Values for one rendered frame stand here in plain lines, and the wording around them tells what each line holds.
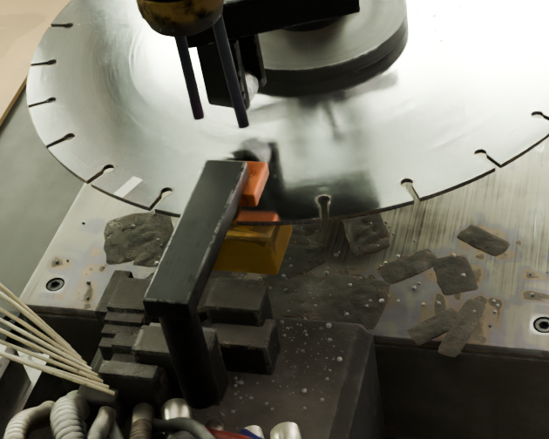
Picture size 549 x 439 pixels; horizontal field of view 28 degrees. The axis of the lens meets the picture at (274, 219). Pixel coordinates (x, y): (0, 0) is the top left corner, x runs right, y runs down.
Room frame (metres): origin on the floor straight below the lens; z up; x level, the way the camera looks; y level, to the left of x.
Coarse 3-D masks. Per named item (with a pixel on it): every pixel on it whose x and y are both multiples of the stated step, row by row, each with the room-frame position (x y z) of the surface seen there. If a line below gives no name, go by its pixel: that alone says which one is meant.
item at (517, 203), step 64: (192, 0) 0.37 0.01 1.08; (192, 64) 0.40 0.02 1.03; (448, 192) 0.49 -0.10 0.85; (512, 192) 0.48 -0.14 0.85; (64, 256) 0.50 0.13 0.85; (256, 256) 0.38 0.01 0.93; (384, 256) 0.45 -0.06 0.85; (512, 256) 0.43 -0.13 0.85; (64, 320) 0.46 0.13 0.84; (128, 320) 0.37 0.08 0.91; (256, 320) 0.36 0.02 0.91; (384, 320) 0.40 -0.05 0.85; (512, 320) 0.38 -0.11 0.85; (64, 384) 0.46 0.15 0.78; (128, 384) 0.34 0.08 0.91; (256, 384) 0.34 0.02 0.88; (320, 384) 0.34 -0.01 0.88; (384, 384) 0.39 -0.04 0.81; (448, 384) 0.38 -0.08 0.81; (512, 384) 0.36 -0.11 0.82
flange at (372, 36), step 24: (360, 0) 0.54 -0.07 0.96; (384, 0) 0.54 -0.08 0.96; (312, 24) 0.52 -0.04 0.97; (336, 24) 0.52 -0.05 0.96; (360, 24) 0.51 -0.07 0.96; (384, 24) 0.51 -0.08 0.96; (264, 48) 0.51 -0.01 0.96; (288, 48) 0.51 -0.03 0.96; (312, 48) 0.50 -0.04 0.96; (336, 48) 0.50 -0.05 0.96; (360, 48) 0.49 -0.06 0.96; (384, 48) 0.50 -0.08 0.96; (288, 72) 0.49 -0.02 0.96; (312, 72) 0.48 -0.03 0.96; (336, 72) 0.48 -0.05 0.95
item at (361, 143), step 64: (128, 0) 0.61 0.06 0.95; (448, 0) 0.54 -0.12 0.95; (512, 0) 0.53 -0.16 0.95; (64, 64) 0.55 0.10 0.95; (128, 64) 0.54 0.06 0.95; (384, 64) 0.49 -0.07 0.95; (448, 64) 0.48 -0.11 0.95; (512, 64) 0.47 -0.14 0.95; (64, 128) 0.49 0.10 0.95; (128, 128) 0.48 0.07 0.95; (192, 128) 0.46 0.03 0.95; (256, 128) 0.45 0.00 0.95; (320, 128) 0.44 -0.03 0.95; (384, 128) 0.43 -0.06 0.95; (448, 128) 0.42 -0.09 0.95; (512, 128) 0.41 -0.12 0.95; (128, 192) 0.42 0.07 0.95; (320, 192) 0.39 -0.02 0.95; (384, 192) 0.38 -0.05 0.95
